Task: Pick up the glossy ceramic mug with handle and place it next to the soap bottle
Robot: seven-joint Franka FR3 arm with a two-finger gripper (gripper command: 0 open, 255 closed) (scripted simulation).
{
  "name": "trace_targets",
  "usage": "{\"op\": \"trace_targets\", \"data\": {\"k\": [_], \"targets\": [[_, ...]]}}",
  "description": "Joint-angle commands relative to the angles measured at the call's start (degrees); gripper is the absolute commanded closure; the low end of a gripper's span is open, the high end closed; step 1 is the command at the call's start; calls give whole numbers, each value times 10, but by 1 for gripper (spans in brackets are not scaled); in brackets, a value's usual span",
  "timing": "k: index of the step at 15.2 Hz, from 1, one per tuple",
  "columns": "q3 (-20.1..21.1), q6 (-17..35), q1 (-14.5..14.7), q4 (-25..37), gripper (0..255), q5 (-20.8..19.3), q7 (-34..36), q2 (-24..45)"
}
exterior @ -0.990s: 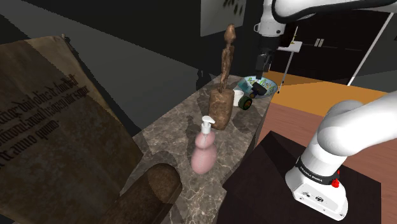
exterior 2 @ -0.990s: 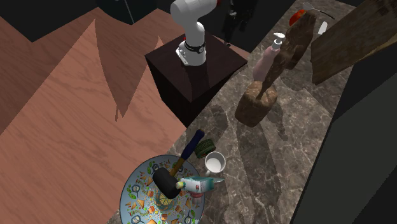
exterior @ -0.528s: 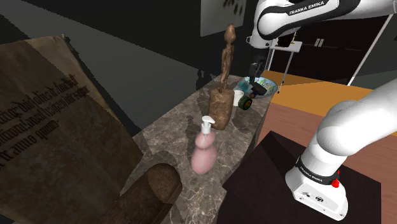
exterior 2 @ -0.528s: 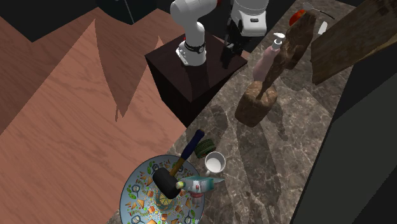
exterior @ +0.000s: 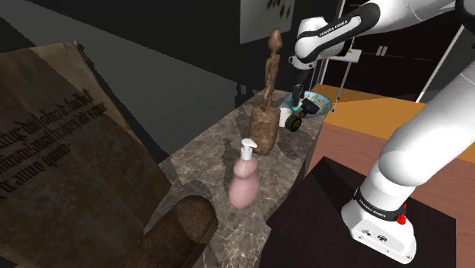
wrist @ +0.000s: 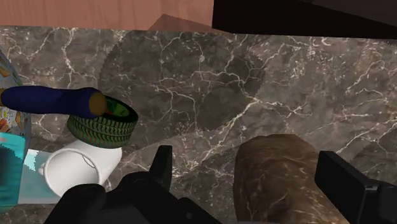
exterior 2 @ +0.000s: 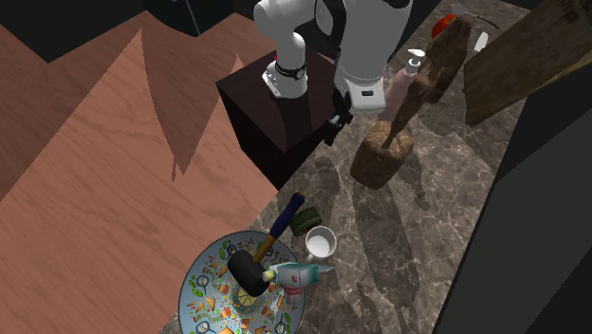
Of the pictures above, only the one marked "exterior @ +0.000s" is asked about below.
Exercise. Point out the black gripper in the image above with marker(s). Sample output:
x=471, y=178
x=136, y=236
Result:
x=297, y=92

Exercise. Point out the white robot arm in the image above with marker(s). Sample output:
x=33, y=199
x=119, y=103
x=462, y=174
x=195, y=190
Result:
x=426, y=148

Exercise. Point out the patterned blue bowl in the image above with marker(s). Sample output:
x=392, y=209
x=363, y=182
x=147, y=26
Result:
x=321, y=102

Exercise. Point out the white cup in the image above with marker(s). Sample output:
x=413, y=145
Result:
x=284, y=115

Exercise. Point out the brown carved figure statue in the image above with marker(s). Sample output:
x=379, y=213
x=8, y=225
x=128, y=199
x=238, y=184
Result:
x=264, y=126

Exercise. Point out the white folding stand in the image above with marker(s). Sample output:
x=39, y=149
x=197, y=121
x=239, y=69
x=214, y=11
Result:
x=343, y=70

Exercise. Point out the pink soap dispenser bottle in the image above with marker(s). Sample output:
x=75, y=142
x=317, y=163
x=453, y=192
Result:
x=243, y=183

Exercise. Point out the dark robot stand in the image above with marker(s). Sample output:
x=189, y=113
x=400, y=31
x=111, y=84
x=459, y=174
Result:
x=315, y=222

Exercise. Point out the brown wooden cylinder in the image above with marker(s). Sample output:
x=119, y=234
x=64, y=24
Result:
x=174, y=237

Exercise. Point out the old brown printed page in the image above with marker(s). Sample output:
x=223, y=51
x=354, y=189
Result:
x=66, y=167

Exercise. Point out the wall picture with leaves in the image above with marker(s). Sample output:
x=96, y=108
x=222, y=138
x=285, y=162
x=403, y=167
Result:
x=259, y=18

